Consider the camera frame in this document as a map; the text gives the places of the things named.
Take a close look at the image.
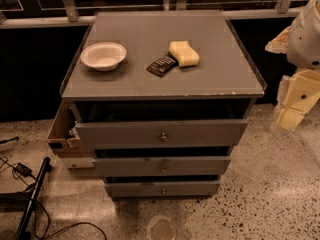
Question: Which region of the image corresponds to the black pole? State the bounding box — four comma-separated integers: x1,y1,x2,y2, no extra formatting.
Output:
14,157,51,240

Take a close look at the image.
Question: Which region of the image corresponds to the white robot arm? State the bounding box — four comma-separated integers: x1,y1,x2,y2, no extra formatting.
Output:
265,0,320,130

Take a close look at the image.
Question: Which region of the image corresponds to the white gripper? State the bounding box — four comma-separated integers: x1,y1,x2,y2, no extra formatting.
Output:
265,27,320,130

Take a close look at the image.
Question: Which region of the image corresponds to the black power adapter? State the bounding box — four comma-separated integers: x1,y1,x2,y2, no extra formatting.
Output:
15,163,32,177

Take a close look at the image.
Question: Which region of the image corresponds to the grey drawer cabinet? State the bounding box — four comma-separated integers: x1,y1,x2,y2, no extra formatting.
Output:
61,11,266,185

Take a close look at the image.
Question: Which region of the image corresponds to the grey bottom drawer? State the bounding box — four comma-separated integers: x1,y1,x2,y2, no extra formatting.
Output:
105,181,220,198

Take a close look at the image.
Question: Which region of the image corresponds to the white bowl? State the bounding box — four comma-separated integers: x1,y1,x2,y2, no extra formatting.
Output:
80,42,127,72

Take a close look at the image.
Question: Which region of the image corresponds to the yellow sponge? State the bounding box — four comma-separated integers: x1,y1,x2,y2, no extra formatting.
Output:
169,41,200,67

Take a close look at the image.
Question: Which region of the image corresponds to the black cable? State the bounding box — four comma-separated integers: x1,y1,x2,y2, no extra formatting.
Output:
0,135,108,240

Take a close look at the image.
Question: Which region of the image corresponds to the grey top drawer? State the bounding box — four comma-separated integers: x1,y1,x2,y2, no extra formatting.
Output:
76,119,247,150

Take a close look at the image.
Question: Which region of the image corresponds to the grey drawer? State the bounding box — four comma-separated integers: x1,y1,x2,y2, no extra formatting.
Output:
93,156,231,177
76,119,247,150
105,181,220,198

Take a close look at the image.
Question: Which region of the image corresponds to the wooden side box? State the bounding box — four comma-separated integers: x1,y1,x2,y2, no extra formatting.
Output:
47,102,93,169

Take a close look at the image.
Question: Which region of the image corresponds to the metal window railing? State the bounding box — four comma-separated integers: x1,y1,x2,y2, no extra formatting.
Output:
0,0,310,28

